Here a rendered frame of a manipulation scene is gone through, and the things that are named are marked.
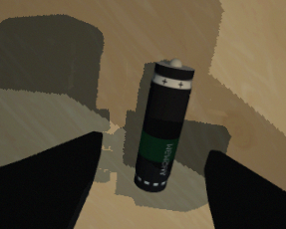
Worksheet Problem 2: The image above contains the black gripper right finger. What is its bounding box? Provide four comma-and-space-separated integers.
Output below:
203, 150, 286, 229

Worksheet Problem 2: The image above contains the black cylindrical battery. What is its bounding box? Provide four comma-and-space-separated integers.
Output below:
134, 59, 195, 192

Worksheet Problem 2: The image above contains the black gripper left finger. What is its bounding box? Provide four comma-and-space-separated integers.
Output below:
0, 131, 103, 229

